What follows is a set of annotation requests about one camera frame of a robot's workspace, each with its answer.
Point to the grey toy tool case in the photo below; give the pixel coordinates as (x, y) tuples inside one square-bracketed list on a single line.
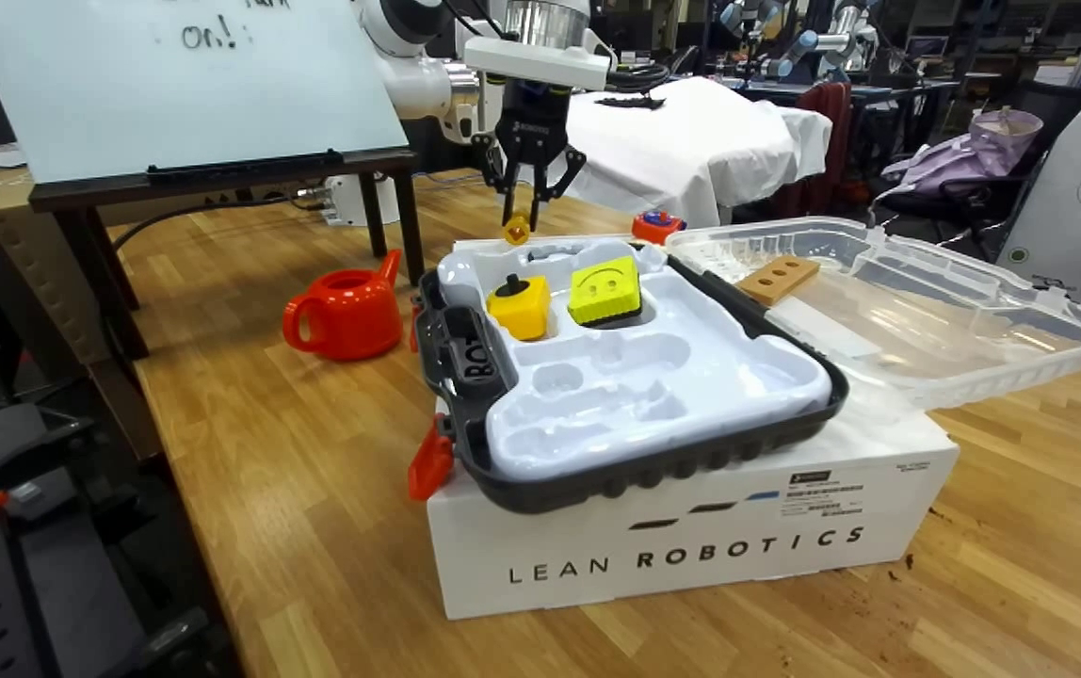
[(639, 379)]

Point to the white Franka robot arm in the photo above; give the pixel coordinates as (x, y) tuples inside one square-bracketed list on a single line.
[(420, 61)]

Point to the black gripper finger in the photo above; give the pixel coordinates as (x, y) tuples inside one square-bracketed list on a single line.
[(555, 188), (506, 188)]

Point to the yellow smiley square block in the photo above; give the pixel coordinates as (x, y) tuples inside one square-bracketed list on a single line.
[(604, 290)]

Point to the yellow block with black hole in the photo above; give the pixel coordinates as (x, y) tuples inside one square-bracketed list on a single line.
[(520, 305)]

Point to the black perforated breadboard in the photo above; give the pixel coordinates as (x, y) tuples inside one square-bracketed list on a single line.
[(25, 588)]

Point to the clear plastic case cover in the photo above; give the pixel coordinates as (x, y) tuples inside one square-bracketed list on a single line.
[(928, 315)]

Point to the black easel stand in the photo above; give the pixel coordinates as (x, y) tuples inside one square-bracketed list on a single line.
[(100, 267)]

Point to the white board with writing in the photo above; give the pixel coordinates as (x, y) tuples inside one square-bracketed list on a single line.
[(173, 77)]

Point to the wooden strip with three holes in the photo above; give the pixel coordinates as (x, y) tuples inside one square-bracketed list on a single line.
[(776, 280)]

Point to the white cloth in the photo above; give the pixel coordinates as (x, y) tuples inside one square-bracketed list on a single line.
[(692, 137)]

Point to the dark red chair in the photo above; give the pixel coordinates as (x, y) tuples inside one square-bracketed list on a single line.
[(830, 144)]

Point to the white cardboard box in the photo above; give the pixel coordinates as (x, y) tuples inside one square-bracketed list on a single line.
[(692, 530)]

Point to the yellow toy bolt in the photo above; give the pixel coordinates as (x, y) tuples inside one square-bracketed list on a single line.
[(518, 231)]

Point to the purple plastic bag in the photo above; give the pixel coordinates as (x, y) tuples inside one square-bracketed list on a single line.
[(965, 156)]

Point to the red round cap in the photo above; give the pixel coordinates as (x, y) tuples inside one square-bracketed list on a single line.
[(655, 226)]

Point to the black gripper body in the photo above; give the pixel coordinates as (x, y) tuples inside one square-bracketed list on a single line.
[(535, 124)]

